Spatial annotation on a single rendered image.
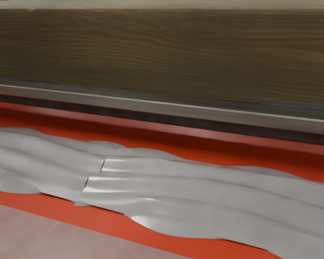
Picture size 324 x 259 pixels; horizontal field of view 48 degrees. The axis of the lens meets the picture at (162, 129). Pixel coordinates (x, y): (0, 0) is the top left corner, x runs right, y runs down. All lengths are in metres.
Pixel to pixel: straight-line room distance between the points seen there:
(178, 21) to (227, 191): 0.12
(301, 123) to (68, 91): 0.18
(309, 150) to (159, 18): 0.14
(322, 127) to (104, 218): 0.15
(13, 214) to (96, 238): 0.06
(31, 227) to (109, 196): 0.05
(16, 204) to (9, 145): 0.08
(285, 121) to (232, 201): 0.06
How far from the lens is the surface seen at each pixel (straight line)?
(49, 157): 0.30
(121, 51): 0.28
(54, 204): 0.26
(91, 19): 0.29
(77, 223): 0.24
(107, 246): 0.22
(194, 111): 0.26
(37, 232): 0.24
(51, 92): 0.32
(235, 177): 0.25
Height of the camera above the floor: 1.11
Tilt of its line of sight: 31 degrees down
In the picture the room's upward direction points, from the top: 7 degrees counter-clockwise
